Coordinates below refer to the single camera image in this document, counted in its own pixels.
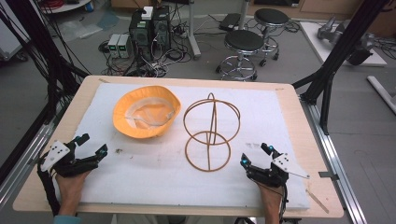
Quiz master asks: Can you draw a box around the wooden table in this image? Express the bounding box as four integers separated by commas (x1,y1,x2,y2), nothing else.
12,75,346,219

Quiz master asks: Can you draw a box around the grey metal bracket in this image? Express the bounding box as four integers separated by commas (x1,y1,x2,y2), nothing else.
318,170,340,182

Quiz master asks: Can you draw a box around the round white table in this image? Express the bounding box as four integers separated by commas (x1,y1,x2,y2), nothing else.
37,0,95,15

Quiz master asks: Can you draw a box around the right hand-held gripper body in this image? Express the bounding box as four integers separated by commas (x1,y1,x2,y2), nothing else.
247,152,311,189

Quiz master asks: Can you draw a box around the grey power supply unit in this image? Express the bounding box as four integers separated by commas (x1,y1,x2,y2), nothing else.
106,33,121,59
117,34,134,60

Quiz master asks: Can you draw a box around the thin wooden stick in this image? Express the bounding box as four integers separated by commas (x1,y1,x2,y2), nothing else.
305,188,331,215

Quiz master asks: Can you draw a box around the black computer tower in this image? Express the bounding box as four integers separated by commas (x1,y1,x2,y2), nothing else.
151,5,173,52
128,10,154,63

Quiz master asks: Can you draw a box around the grey metal stand post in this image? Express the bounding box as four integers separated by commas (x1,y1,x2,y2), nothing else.
186,0,203,61

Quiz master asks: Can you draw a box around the white box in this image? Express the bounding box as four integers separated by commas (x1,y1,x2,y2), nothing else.
141,6,154,21

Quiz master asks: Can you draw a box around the clear plastic sheet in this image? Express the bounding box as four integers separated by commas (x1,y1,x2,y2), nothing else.
57,10,120,40

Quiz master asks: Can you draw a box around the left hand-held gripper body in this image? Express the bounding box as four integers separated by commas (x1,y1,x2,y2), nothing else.
39,139,101,179

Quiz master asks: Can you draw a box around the person's right hand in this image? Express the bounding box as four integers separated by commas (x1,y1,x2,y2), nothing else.
255,181,285,217

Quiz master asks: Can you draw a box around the aluminium rail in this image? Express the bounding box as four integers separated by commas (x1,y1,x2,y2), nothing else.
0,102,68,208
299,94,369,224

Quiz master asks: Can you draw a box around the orange bucket hat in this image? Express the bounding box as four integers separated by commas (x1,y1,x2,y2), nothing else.
112,85,182,140

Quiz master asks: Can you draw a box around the black frame with cables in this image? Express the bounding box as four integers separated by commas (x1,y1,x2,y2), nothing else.
0,0,92,127

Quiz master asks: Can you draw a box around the brown wire hat stand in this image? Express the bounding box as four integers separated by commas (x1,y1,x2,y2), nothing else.
182,91,242,173

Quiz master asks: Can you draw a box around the black metal frame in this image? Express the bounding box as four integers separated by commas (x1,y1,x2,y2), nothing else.
291,0,390,135

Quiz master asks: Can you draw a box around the grey robot part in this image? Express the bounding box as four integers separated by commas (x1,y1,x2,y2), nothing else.
317,16,376,66

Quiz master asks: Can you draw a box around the black flat case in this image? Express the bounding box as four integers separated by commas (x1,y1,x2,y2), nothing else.
218,12,243,32

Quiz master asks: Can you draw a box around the tangle of floor cables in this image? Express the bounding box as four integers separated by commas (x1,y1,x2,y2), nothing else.
98,18,195,78

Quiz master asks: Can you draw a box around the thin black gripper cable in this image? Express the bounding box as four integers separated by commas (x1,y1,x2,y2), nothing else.
278,183,290,224

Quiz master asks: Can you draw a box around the white foam mat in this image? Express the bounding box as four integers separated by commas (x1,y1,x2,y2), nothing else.
51,82,312,210

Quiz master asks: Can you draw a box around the white tube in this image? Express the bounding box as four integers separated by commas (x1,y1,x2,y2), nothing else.
366,75,396,116

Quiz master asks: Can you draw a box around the person's left hand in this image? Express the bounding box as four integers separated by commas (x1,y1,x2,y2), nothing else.
55,170,92,217

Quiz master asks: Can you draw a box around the black sleeved gripper cable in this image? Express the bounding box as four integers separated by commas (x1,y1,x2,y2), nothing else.
36,160,62,217

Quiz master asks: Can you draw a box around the white floor board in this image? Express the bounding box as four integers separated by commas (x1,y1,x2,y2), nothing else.
299,21,389,67

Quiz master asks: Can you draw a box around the black round stool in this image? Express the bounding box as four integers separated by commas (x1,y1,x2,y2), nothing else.
215,29,266,82
253,7,290,68

